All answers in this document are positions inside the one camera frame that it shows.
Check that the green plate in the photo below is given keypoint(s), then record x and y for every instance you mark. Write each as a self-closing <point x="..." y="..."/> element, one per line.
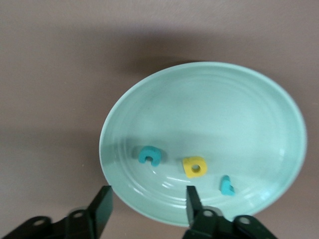
<point x="211" y="112"/>

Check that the yellow foam letter a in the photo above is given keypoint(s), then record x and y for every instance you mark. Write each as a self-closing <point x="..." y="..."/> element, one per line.
<point x="189" y="164"/>

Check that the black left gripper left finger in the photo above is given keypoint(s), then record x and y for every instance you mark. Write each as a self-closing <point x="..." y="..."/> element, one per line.
<point x="99" y="214"/>

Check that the teal foam letter r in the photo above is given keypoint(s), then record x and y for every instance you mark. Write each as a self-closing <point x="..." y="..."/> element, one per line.
<point x="226" y="188"/>

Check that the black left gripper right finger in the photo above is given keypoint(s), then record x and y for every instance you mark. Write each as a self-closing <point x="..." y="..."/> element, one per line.
<point x="199" y="219"/>

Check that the teal foam letter c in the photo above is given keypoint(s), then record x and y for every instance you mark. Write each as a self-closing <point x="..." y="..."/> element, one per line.
<point x="149" y="150"/>

